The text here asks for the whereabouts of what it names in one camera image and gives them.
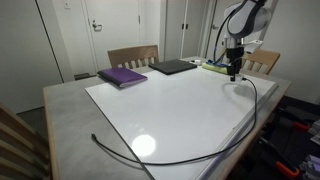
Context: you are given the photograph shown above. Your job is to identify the white door with round handle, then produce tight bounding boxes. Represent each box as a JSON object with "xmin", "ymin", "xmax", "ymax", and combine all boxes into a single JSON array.
[{"xmin": 206, "ymin": 0, "xmax": 234, "ymax": 61}]

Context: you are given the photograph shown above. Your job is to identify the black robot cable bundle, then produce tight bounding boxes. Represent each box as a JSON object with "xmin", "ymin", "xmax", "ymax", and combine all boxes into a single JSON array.
[{"xmin": 213, "ymin": 9, "xmax": 235, "ymax": 65}]

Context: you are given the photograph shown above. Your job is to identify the black clamp with orange handle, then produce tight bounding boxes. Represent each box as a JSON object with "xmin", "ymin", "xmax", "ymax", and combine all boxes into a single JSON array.
[{"xmin": 258, "ymin": 136, "xmax": 301, "ymax": 180}]

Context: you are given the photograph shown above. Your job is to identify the aluminium profile rail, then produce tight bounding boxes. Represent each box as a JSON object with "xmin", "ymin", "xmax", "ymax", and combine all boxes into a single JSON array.
[{"xmin": 299, "ymin": 154, "xmax": 320, "ymax": 180}]

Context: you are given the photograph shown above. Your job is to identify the blue cloth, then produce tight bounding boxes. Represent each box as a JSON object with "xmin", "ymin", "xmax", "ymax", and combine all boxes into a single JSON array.
[{"xmin": 205, "ymin": 59, "xmax": 231, "ymax": 68}]

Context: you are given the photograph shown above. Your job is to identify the black clamp with red handle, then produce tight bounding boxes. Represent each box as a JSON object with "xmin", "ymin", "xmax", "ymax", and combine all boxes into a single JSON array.
[{"xmin": 278, "ymin": 108, "xmax": 312, "ymax": 132}]

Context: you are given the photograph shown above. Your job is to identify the yellow-green cloth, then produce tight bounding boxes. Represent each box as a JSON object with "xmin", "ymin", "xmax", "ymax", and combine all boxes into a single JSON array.
[{"xmin": 201, "ymin": 62, "xmax": 234, "ymax": 76}]

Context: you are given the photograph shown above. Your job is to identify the black charger cable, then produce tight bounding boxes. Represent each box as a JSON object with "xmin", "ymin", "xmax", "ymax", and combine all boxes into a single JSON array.
[{"xmin": 90, "ymin": 77, "xmax": 259, "ymax": 167}]

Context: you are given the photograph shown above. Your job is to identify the purple notebook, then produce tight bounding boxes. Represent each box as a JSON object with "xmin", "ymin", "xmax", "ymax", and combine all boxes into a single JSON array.
[{"xmin": 97, "ymin": 67, "xmax": 149, "ymax": 89}]

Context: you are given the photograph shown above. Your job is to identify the silver metal brackets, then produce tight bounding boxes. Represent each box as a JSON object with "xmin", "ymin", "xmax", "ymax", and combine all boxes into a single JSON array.
[{"xmin": 311, "ymin": 119, "xmax": 320, "ymax": 136}]

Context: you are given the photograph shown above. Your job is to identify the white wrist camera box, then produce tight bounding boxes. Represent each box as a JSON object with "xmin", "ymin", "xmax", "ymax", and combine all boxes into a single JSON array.
[{"xmin": 244, "ymin": 39, "xmax": 265, "ymax": 53}]

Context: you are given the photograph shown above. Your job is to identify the black floor object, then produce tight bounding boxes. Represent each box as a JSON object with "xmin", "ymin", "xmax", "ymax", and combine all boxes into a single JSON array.
[{"xmin": 73, "ymin": 72, "xmax": 98, "ymax": 81}]

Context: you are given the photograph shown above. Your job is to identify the white whiteboard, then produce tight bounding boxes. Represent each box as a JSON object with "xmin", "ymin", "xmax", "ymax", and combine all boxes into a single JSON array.
[{"xmin": 84, "ymin": 63, "xmax": 279, "ymax": 180}]

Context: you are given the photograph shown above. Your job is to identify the closed black laptop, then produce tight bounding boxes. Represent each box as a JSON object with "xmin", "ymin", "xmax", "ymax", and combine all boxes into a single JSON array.
[{"xmin": 148, "ymin": 58, "xmax": 198, "ymax": 76}]

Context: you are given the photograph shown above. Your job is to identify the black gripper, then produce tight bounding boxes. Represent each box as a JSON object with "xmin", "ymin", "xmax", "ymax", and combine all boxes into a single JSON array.
[{"xmin": 226, "ymin": 46, "xmax": 245, "ymax": 82}]

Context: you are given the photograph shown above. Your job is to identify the white closet double doors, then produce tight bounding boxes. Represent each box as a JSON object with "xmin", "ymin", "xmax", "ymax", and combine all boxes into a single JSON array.
[{"xmin": 164, "ymin": 0, "xmax": 208, "ymax": 62}]

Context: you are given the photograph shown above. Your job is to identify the silver lever door handle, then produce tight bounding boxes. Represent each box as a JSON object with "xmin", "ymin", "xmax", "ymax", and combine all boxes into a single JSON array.
[{"xmin": 91, "ymin": 19, "xmax": 103, "ymax": 33}]

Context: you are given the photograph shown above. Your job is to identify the light wooden slat-back chair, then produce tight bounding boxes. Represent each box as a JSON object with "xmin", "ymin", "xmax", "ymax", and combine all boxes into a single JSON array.
[
  {"xmin": 0, "ymin": 101, "xmax": 53, "ymax": 180},
  {"xmin": 240, "ymin": 49, "xmax": 281, "ymax": 76},
  {"xmin": 107, "ymin": 44, "xmax": 160, "ymax": 70}
]

